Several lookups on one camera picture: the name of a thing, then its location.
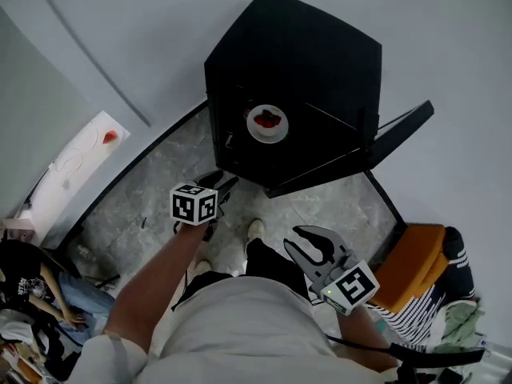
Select white plate of strawberries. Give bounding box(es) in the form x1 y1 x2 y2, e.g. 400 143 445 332
246 104 290 144

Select person's black shorts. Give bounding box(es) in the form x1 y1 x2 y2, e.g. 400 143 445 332
171 238 314 312

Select person's right forearm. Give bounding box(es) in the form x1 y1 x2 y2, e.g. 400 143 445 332
335 304 401 370

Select person's right shoe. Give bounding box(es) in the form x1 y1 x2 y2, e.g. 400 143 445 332
246 218 266 244

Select pink box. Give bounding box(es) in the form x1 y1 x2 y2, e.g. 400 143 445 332
0 217 35 242

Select black strap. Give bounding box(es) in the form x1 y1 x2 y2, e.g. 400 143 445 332
326 334 486 368

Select pale green cloth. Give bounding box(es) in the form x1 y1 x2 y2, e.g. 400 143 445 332
433 299 487 354

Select black mini fridge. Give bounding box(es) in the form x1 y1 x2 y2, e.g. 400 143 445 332
203 0 435 198

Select black white striped garment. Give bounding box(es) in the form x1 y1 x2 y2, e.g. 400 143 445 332
370 226 476 344

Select orange chair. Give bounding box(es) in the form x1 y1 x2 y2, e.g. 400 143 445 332
366 223 447 316

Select white side counter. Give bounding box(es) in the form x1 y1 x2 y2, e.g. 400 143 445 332
14 110 131 248

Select thin white cable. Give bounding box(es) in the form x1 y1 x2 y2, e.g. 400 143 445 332
50 125 102 188

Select person's left forearm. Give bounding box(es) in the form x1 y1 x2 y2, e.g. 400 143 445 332
102 220 213 355

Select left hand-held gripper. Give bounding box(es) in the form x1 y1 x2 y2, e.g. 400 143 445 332
170 170 240 242

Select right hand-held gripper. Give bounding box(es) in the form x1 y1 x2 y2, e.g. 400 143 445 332
283 224 381 317

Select person's white shirt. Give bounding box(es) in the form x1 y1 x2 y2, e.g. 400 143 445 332
82 276 401 384

